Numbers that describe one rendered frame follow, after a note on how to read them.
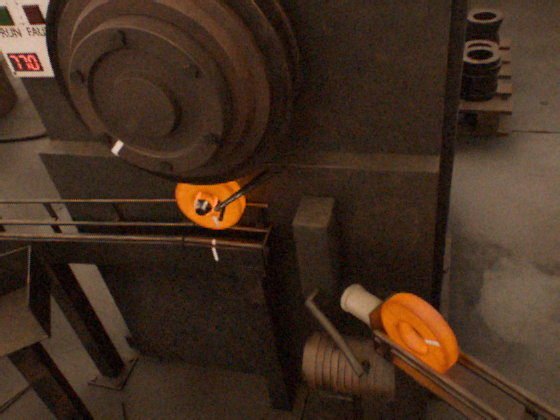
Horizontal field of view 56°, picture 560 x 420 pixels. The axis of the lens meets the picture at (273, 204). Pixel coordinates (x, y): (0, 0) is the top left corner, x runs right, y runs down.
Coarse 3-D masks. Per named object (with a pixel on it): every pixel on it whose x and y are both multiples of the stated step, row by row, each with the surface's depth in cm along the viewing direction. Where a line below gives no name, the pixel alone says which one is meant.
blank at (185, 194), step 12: (180, 192) 116; (192, 192) 115; (216, 192) 113; (228, 192) 112; (180, 204) 118; (192, 204) 117; (240, 204) 114; (192, 216) 120; (204, 216) 119; (216, 216) 118; (228, 216) 117; (240, 216) 116; (216, 228) 120
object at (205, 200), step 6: (204, 192) 114; (198, 198) 113; (204, 198) 112; (210, 198) 113; (216, 198) 115; (198, 204) 112; (204, 204) 112; (210, 204) 112; (216, 204) 115; (198, 210) 112; (204, 210) 112; (210, 210) 113
